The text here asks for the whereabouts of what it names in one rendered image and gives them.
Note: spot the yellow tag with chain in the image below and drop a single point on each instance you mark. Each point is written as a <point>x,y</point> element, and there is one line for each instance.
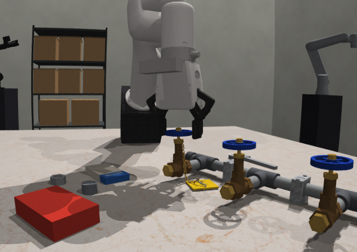
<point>197,184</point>

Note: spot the red block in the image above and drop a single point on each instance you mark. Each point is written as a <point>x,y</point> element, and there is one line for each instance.
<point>56,212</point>

